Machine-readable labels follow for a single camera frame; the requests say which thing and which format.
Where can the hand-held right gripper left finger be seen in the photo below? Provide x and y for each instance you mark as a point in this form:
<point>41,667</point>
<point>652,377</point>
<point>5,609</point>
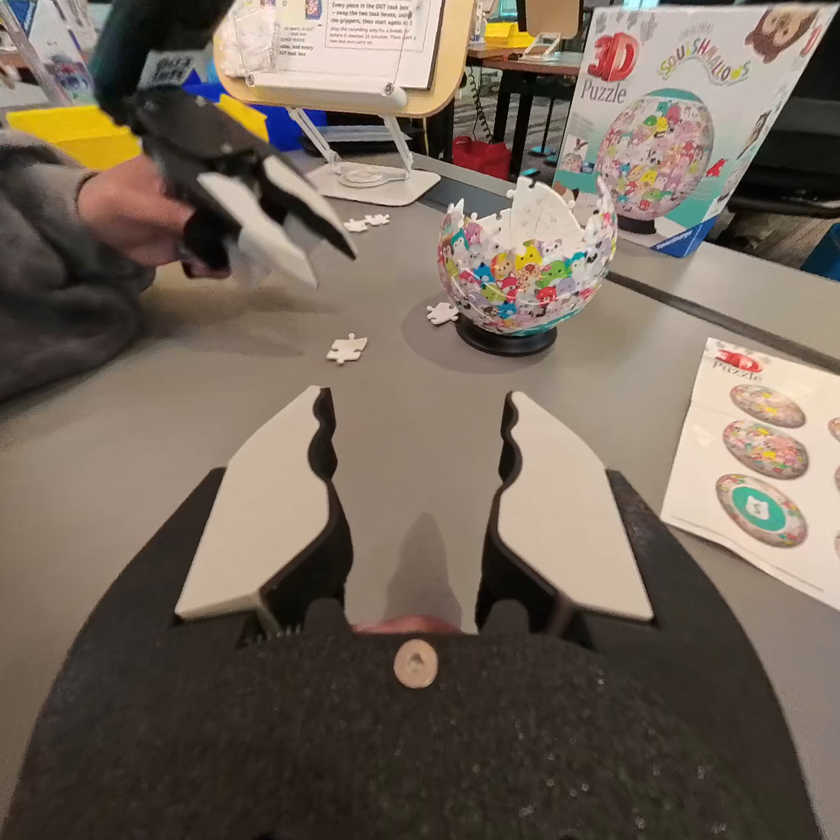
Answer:
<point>262,518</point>

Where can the yellow plastic bin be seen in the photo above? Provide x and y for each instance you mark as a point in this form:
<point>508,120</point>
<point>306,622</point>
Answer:
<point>65,131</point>

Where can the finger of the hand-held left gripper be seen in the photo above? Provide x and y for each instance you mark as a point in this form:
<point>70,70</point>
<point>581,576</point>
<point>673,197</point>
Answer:
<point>298,197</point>
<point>262,243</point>

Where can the blue plastic bin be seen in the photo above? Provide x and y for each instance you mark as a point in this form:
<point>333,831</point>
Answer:
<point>289,124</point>

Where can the brown wooden table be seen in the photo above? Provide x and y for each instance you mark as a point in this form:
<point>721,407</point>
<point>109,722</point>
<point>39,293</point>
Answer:
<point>525,62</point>

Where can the person's left forearm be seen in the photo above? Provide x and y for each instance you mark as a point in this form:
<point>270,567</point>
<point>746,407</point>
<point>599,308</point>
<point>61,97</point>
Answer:
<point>39,275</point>

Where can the yellow small storage bin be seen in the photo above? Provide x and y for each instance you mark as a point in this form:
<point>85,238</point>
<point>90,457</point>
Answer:
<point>508,36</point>

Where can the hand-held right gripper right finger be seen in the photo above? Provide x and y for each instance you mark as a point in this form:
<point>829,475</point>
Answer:
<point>571,518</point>

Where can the folded puzzle instruction leaflet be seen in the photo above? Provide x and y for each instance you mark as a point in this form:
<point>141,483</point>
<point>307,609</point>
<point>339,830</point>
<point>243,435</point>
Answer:
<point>695,472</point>

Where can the person's left hand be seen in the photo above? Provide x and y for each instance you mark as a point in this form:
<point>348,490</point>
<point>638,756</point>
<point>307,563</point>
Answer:
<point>124,210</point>

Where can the clear plastic bag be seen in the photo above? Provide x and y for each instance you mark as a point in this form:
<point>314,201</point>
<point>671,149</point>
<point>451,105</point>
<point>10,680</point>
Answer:
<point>243,39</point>

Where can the teal puzzle box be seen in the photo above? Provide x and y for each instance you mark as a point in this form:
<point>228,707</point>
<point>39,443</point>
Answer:
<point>656,98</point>

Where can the red bag on floor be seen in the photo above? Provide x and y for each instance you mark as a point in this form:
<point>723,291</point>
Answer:
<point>482,157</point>

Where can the black ball stand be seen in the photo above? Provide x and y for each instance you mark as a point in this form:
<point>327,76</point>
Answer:
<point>505,342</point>

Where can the clear plastic object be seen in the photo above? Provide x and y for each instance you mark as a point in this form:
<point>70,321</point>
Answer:
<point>367,176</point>

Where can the white paper sheets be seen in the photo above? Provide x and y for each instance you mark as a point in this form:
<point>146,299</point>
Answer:
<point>354,52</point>

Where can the colourful puzzle ball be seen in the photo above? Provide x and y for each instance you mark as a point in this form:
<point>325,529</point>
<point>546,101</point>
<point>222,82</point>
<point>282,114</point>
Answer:
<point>525,275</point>

